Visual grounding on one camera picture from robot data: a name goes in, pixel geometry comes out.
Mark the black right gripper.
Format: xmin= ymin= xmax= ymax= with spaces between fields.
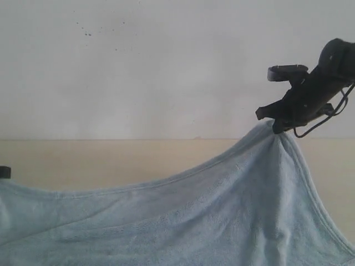
xmin=255 ymin=38 xmax=354 ymax=135

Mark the light blue fleece towel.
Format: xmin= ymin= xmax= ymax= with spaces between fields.
xmin=1 ymin=121 xmax=354 ymax=265

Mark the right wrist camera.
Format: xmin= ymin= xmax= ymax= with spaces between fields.
xmin=267 ymin=64 xmax=308 ymax=82

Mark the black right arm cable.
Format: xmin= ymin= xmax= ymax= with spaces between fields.
xmin=293 ymin=81 xmax=355 ymax=139

